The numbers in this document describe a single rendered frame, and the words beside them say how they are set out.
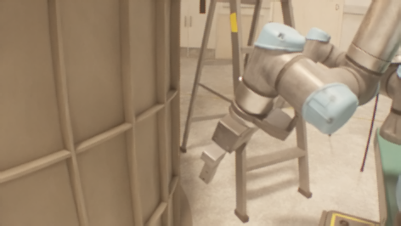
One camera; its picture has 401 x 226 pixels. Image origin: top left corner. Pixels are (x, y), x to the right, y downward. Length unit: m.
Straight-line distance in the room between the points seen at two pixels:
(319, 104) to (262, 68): 0.11
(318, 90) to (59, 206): 0.56
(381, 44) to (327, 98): 0.15
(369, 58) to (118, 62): 0.53
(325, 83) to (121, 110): 0.50
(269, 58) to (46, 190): 0.50
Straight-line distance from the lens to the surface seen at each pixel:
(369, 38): 0.49
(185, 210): 1.63
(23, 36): 0.55
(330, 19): 3.77
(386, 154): 0.86
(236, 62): 1.47
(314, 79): 0.41
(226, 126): 0.49
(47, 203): 0.65
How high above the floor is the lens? 1.03
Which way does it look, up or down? 18 degrees down
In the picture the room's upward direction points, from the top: 1 degrees clockwise
